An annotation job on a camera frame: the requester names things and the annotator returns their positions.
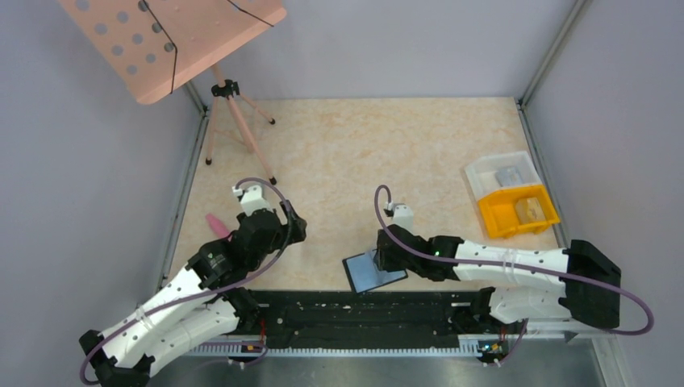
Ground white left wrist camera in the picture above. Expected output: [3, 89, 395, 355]
[232, 184, 273, 216]

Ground pink music stand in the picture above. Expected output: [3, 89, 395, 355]
[60, 0, 286, 184]

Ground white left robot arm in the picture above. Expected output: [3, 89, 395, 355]
[79, 200, 307, 386]

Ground yellow plastic bin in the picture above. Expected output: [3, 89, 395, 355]
[477, 185, 561, 239]

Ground black leather card holder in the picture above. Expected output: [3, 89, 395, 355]
[342, 250, 408, 293]

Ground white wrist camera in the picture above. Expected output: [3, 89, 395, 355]
[383, 202, 414, 232]
[232, 184, 273, 216]

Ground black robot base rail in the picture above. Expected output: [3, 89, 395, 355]
[232, 290, 522, 350]

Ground gold VIP card in bin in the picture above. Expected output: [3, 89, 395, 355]
[515, 198, 546, 224]

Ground silver VIP card in bin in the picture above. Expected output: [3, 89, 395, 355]
[494, 165, 524, 187]

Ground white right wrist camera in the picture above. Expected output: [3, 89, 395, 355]
[383, 202, 414, 232]

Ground pink marker pen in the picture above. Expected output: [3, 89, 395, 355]
[205, 214, 231, 239]

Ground white plastic bin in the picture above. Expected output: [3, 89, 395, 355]
[464, 151, 542, 200]

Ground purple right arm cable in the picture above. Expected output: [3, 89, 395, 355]
[373, 185, 656, 367]

